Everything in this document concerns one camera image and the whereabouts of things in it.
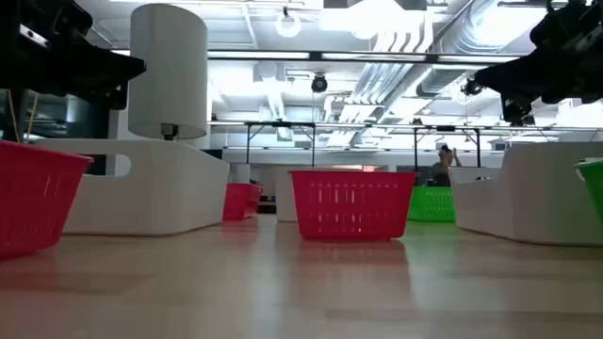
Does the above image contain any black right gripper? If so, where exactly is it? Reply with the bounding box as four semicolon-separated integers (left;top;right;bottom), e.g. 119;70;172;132
474;0;603;126

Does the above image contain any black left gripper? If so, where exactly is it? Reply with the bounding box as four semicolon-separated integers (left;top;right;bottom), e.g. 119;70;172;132
0;0;147;112

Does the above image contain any green slotted plastic basket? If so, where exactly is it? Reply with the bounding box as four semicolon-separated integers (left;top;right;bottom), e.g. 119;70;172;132
407;186;457;224
573;157;603;227

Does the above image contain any red slotted plastic basket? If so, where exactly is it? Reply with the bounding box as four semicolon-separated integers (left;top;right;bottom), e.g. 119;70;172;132
0;139;94;259
222;182;264;221
288;169;418;241

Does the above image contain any white cylindrical lamp shade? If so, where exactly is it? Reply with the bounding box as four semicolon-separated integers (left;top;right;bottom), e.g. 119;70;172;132
127;3;209;141

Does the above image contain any person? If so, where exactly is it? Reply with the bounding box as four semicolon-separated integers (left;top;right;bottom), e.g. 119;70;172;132
432;144;463;188

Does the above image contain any yellow cable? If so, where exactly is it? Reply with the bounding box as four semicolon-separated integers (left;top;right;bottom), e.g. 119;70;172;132
25;93;39;142
6;89;22;143

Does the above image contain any black overhead frame bar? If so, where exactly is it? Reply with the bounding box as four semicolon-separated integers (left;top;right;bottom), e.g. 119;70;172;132
206;50;522;65

